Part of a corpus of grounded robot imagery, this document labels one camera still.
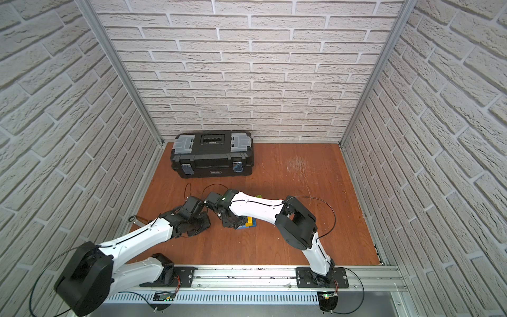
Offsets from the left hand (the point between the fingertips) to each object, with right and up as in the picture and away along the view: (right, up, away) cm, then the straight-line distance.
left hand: (213, 220), depth 86 cm
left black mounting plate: (-8, -18, -13) cm, 23 cm away
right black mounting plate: (+39, -18, -12) cm, 45 cm away
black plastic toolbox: (-2, +30, +6) cm, 31 cm away
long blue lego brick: (+19, -2, -1) cm, 19 cm away
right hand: (+11, 0, -1) cm, 11 cm away
